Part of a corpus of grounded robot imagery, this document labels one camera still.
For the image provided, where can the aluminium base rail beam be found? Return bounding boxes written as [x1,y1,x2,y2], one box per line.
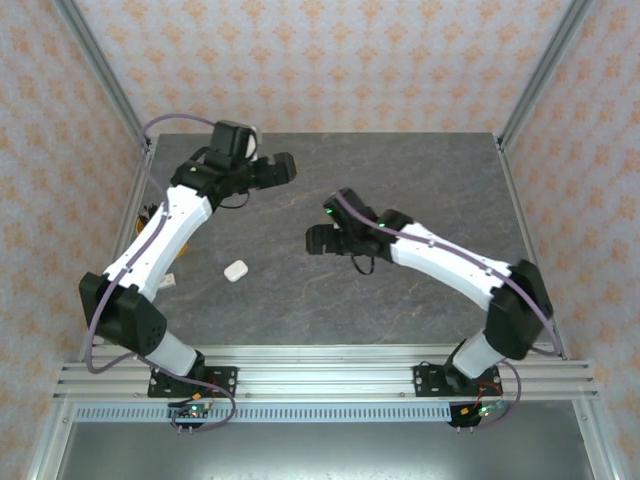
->
[52,343,600,404]

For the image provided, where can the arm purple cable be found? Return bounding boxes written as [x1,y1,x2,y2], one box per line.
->
[85,112,237,434]
[335,188,561,431]

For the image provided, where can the grey slotted cable duct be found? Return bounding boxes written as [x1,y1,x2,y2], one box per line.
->
[73,403,454,424]

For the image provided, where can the aluminium frame leg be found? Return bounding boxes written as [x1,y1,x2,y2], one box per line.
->
[572,399,619,480]
[27,402,76,480]

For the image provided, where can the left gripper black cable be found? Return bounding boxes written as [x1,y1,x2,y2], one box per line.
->
[218,192,251,211]

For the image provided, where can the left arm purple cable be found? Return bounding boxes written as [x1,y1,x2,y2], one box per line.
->
[85,112,237,434]

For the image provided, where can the grey metal panel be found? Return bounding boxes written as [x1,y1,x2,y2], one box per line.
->
[49,419,596,480]

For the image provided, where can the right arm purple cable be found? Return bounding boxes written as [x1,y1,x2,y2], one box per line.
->
[335,188,561,431]

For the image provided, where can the aluminium table side rail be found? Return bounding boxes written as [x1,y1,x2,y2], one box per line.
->
[494,133,571,361]
[79,137,159,361]

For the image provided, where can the aluminium frame post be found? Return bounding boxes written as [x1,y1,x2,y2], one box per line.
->
[52,0,154,154]
[497,0,596,151]

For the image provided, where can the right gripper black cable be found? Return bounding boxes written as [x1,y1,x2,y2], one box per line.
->
[349,252,376,276]

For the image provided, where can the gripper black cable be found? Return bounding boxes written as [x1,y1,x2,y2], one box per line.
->
[349,252,376,276]
[218,192,251,211]

